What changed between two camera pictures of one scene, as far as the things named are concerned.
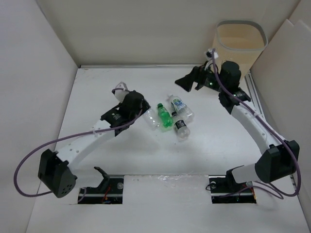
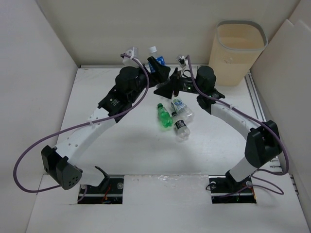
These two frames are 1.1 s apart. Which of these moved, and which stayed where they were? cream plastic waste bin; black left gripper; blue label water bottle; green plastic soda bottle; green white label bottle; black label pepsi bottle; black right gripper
Moved: black right gripper; blue label water bottle; black left gripper
Stayed: green white label bottle; cream plastic waste bin; green plastic soda bottle; black label pepsi bottle
